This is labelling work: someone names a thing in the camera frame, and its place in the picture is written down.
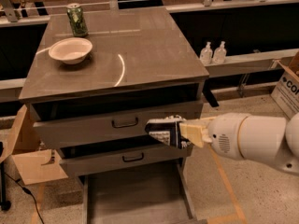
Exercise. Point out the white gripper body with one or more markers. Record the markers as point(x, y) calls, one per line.
point(223, 134)

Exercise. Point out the bottom open grey drawer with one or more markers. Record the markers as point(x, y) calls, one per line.
point(148, 194)

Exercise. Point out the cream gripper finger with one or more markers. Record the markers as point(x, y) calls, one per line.
point(201, 120)
point(195, 132)

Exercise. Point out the green soda can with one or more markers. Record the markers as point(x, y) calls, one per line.
point(75, 15)

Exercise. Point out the blue chip bag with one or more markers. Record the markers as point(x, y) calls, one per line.
point(167, 131)

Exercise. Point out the grey drawer cabinet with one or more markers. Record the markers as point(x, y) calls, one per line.
point(139, 59)

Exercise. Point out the metal railing frame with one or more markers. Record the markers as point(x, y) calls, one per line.
point(93, 3)

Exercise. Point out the white printed cardboard box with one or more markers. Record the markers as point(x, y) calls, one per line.
point(286, 92)

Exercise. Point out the left clear sanitizer bottle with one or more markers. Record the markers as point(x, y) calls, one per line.
point(206, 54)

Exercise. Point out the white bowl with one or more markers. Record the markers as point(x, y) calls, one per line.
point(71, 50)

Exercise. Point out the middle grey drawer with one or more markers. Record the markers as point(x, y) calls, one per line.
point(113, 155)

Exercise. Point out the right clear sanitizer bottle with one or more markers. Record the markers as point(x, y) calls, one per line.
point(220, 53)

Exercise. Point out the top grey drawer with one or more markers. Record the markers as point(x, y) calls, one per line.
point(73, 132)

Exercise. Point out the brown cardboard box left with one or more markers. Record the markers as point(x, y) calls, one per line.
point(34, 161)

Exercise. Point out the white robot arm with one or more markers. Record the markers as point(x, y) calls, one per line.
point(272, 141)

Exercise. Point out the clear sanitizer bottle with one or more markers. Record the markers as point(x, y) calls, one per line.
point(220, 53)
point(206, 54)

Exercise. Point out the black stand base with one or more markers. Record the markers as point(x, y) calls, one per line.
point(5, 204)

